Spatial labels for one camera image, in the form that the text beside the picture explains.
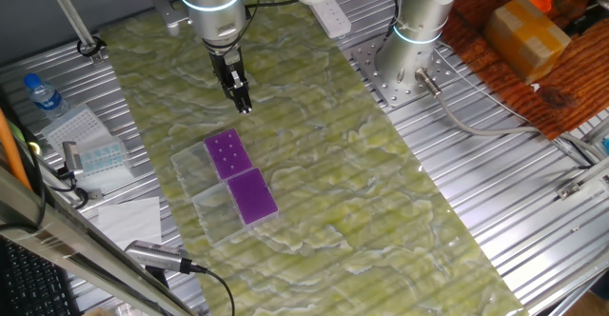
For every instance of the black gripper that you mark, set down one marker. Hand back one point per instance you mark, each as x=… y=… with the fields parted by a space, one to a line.
x=227 y=71

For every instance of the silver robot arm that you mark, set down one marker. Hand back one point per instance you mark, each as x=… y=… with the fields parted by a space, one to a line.
x=418 y=54

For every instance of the purple pipette tip box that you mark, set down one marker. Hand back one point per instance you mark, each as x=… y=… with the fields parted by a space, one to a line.
x=252 y=197
x=211 y=163

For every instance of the clear box blue tips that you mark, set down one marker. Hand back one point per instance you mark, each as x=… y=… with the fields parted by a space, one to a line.
x=102 y=156

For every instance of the white pipette tip rack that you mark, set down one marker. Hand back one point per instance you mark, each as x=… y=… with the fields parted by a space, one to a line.
x=76 y=125

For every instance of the white power strip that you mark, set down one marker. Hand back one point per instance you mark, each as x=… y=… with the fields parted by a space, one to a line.
x=330 y=18

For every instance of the green marble pattern mat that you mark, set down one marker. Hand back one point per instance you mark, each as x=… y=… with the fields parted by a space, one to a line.
x=333 y=187

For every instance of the white paper sheet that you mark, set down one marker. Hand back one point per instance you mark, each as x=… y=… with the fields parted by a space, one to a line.
x=128 y=221

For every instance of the water bottle blue cap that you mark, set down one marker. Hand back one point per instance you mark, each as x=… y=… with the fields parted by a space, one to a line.
x=47 y=99

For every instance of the aluminium pole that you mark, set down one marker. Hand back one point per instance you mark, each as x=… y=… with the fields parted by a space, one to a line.
x=66 y=11

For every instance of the orange tube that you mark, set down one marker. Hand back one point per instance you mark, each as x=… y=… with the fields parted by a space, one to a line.
x=12 y=154

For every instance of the black keyboard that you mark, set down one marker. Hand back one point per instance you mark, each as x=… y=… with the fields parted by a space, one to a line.
x=33 y=282

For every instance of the cardboard box yellow tape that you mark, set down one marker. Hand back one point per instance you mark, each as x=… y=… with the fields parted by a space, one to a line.
x=523 y=40

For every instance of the red brown wooden board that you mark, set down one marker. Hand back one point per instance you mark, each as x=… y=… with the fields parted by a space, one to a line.
x=571 y=97

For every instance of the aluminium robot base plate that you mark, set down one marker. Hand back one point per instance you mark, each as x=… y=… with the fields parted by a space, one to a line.
x=380 y=87

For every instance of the silver depth camera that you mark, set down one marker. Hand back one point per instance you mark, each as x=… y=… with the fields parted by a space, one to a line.
x=152 y=254
x=72 y=156

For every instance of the aluminium frame bar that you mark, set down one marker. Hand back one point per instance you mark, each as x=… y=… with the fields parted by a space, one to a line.
x=71 y=240

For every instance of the aluminium profile rail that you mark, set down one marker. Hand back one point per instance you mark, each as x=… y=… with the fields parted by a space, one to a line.
x=587 y=177

